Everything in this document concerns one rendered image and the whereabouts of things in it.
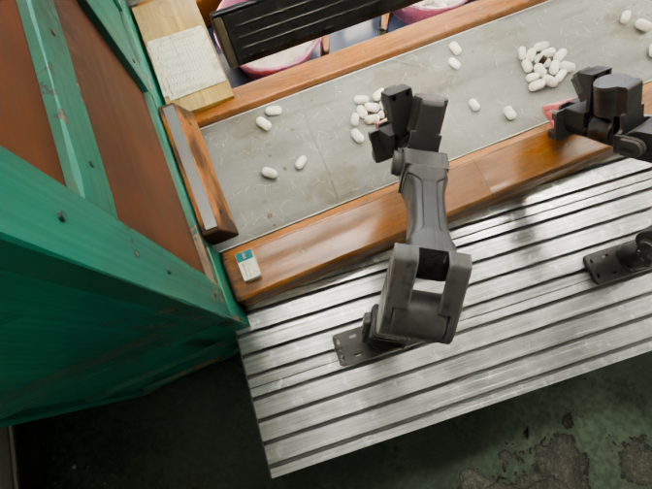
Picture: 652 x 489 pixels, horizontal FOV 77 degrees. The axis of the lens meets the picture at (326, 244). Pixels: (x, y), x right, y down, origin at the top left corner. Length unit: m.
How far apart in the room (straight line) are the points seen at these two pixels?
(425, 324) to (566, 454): 1.35
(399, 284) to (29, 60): 0.43
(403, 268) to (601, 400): 1.46
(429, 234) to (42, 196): 0.39
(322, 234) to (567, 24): 0.82
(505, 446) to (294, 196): 1.21
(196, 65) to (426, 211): 0.70
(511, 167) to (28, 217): 0.88
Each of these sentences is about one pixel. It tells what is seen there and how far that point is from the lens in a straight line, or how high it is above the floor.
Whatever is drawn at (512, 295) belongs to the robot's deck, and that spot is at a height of 0.65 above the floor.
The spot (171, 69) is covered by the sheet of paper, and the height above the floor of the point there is 0.78.
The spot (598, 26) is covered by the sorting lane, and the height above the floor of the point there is 0.74.
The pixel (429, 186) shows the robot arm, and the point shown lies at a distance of 0.60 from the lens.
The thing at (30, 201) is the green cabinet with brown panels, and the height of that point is 1.35.
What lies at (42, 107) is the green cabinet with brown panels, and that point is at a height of 1.27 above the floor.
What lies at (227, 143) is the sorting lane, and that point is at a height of 0.74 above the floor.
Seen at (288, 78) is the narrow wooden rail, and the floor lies 0.76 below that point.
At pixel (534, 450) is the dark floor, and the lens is 1.77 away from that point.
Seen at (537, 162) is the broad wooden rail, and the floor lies 0.76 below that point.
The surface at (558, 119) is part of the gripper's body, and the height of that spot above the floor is 0.83.
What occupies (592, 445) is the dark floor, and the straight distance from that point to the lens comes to 1.86.
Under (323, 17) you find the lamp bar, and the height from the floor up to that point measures 1.07.
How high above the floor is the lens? 1.58
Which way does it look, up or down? 75 degrees down
